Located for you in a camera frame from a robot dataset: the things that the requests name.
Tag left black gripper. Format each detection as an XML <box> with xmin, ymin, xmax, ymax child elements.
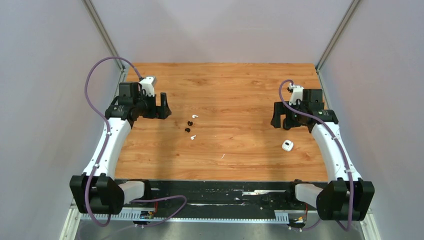
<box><xmin>133</xmin><ymin>91</ymin><xmax>171</xmax><ymax>119</ymax></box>

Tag white earbud charging case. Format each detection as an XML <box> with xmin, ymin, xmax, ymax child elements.
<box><xmin>281</xmin><ymin>139</ymin><xmax>294</xmax><ymax>152</ymax></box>

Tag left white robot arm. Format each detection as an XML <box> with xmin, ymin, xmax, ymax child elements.
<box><xmin>69</xmin><ymin>76</ymin><xmax>172</xmax><ymax>215</ymax></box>

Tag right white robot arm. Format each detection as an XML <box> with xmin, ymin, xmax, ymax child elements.
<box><xmin>270</xmin><ymin>85</ymin><xmax>375</xmax><ymax>221</ymax></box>

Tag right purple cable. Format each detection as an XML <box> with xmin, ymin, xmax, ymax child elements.
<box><xmin>278</xmin><ymin>79</ymin><xmax>355</xmax><ymax>232</ymax></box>

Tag purple cable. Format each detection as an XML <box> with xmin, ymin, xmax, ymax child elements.
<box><xmin>278</xmin><ymin>79</ymin><xmax>355</xmax><ymax>232</ymax></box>
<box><xmin>84</xmin><ymin>56</ymin><xmax>188</xmax><ymax>228</ymax></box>

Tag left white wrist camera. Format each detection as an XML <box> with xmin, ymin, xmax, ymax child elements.
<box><xmin>138</xmin><ymin>76</ymin><xmax>157</xmax><ymax>97</ymax></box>

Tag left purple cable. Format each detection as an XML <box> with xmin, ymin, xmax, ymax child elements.
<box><xmin>84</xmin><ymin>56</ymin><xmax>188</xmax><ymax>228</ymax></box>

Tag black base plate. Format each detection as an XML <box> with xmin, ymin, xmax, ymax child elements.
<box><xmin>126</xmin><ymin>180</ymin><xmax>316</xmax><ymax>216</ymax></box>

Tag slotted cable duct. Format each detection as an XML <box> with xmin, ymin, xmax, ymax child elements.
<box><xmin>81</xmin><ymin>207</ymin><xmax>290</xmax><ymax>223</ymax></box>

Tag left aluminium frame post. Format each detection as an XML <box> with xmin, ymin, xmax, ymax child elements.
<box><xmin>81</xmin><ymin>0</ymin><xmax>128</xmax><ymax>83</ymax></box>

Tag aluminium frame post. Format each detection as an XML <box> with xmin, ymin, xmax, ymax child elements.
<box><xmin>81</xmin><ymin>0</ymin><xmax>128</xmax><ymax>83</ymax></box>
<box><xmin>315</xmin><ymin>0</ymin><xmax>362</xmax><ymax>73</ymax></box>

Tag right aluminium frame post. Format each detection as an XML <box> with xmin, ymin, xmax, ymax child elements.
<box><xmin>315</xmin><ymin>0</ymin><xmax>362</xmax><ymax>73</ymax></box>

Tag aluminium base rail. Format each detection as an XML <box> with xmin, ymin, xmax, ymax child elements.
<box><xmin>59</xmin><ymin>199</ymin><xmax>82</xmax><ymax>240</ymax></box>

